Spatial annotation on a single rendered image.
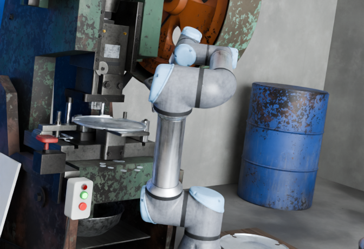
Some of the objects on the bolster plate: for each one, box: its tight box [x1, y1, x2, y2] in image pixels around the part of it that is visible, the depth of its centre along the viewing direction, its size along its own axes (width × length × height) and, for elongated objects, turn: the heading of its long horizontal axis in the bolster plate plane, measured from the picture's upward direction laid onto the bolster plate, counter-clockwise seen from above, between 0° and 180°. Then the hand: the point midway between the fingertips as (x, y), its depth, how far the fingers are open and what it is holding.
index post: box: [139, 119, 150, 142], centre depth 237 cm, size 3×3×10 cm
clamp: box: [31, 111, 76, 138], centre depth 223 cm, size 6×17×10 cm, turn 89°
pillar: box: [64, 102, 72, 123], centre depth 233 cm, size 2×2×14 cm
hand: (153, 109), depth 221 cm, fingers closed
